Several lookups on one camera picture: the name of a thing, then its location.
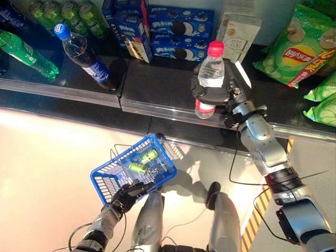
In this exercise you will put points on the dark robot torso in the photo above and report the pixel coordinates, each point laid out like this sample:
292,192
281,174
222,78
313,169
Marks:
183,249

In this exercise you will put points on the pale held object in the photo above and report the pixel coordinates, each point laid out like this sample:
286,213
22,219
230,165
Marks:
225,223

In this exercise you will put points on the small green Sprite bottle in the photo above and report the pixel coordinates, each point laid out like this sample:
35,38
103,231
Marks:
26,52

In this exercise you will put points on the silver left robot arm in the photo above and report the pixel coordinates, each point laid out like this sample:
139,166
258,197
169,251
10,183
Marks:
105,225

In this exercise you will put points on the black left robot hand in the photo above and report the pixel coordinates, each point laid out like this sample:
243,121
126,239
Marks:
128,197

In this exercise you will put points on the blue plastic shopping basket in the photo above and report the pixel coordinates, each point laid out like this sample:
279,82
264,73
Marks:
164,179

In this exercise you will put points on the green Lays chips bag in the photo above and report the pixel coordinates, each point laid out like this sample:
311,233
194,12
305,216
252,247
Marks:
323,113
324,92
296,57

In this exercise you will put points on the white biscuit box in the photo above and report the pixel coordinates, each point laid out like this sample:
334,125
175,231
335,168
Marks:
239,34

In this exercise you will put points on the clear water bottle red label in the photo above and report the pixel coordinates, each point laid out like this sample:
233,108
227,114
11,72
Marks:
211,71

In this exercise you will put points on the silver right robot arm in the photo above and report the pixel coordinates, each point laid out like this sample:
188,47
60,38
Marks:
262,141

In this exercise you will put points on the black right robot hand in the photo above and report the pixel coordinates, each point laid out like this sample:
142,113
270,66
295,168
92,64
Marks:
212,95

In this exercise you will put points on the small Pepsi cola bottle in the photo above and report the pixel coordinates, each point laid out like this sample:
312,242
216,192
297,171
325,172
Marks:
11,18
86,63

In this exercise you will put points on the yellow black hazard tape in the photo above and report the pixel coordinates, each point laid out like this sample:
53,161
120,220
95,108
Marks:
252,228

